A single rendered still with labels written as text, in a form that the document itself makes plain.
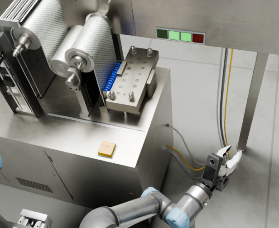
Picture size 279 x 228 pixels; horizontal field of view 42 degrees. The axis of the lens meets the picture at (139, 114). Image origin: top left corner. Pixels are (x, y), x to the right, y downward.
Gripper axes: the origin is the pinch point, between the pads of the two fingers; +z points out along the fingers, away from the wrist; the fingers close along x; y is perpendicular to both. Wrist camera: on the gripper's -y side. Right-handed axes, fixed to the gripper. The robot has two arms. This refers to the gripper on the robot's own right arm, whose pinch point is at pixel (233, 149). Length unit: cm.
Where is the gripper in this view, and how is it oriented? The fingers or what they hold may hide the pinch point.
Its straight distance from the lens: 135.5
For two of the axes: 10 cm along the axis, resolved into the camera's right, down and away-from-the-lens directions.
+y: 2.0, 6.7, 7.2
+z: 6.6, -6.3, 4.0
